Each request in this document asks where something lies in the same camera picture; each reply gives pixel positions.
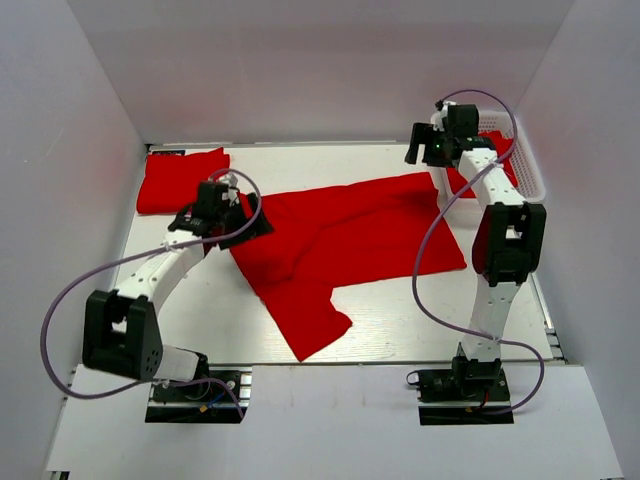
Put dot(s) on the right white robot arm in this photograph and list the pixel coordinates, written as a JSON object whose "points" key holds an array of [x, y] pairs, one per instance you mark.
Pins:
{"points": [[506, 248]]}

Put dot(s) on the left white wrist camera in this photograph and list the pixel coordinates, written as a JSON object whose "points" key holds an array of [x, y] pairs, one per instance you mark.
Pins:
{"points": [[228, 188]]}

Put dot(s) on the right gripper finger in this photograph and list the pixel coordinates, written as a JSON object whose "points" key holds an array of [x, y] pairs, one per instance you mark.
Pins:
{"points": [[433, 154], [420, 143]]}

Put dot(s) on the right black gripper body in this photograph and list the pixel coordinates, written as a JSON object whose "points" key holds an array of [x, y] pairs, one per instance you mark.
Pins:
{"points": [[440, 137]]}

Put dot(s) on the folded red t shirt stack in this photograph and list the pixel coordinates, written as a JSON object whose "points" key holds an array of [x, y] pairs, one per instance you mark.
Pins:
{"points": [[171, 181]]}

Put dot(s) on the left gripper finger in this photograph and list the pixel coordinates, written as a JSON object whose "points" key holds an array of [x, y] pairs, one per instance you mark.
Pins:
{"points": [[250, 207], [256, 230]]}

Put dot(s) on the white plastic basket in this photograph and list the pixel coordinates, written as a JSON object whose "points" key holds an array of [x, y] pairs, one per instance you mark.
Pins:
{"points": [[522, 161]]}

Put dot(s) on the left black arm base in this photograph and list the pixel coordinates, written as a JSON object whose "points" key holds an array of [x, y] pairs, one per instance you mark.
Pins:
{"points": [[206, 403]]}

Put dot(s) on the red t shirts in basket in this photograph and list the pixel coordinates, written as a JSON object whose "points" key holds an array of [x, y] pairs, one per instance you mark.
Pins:
{"points": [[456, 181]]}

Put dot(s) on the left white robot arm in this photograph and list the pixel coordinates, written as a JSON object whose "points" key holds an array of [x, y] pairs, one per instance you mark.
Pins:
{"points": [[121, 331]]}

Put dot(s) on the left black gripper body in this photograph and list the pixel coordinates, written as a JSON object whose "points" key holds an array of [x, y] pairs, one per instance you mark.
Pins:
{"points": [[233, 219]]}

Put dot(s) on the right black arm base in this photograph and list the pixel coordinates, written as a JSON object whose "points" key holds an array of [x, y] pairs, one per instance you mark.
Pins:
{"points": [[441, 402]]}

